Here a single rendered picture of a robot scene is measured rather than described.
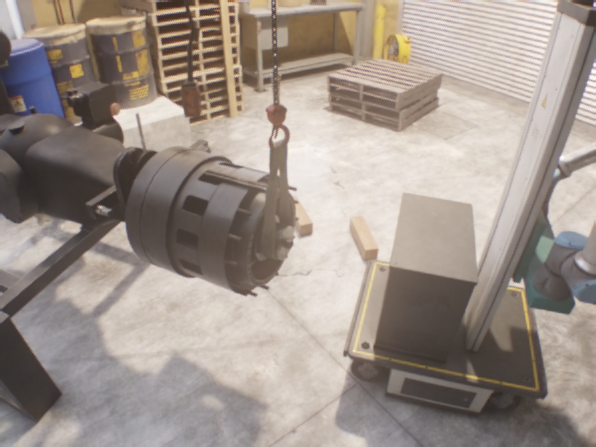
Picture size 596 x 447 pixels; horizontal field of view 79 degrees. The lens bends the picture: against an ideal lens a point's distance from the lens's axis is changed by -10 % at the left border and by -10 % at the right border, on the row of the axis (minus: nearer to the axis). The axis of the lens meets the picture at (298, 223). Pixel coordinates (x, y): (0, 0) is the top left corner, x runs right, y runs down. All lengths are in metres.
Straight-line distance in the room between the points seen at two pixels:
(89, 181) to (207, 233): 0.77
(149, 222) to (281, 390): 1.09
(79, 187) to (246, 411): 1.36
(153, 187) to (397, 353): 1.29
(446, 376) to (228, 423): 1.05
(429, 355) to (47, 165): 2.03
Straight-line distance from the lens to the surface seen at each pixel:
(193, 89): 1.36
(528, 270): 1.70
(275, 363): 2.26
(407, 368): 1.91
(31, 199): 2.41
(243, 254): 1.48
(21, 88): 3.92
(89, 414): 2.33
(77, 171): 2.08
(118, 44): 4.44
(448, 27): 7.12
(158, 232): 1.61
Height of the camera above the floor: 1.87
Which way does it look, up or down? 36 degrees down
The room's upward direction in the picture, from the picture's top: straight up
